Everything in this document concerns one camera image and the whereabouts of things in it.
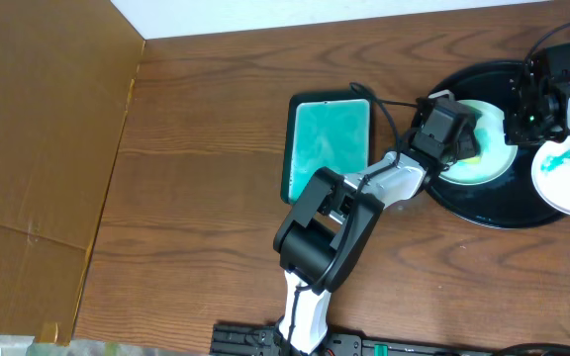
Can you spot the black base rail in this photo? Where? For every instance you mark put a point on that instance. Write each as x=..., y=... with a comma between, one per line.
x=235, y=340

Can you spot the green yellow sponge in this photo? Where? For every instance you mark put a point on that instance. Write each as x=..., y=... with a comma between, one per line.
x=475, y=142

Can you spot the brown cardboard panel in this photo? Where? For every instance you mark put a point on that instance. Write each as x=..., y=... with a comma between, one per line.
x=67, y=69

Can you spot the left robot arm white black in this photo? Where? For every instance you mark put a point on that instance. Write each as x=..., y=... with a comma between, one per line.
x=323, y=236

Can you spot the light green plate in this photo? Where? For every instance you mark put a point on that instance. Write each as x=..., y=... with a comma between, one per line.
x=495, y=156

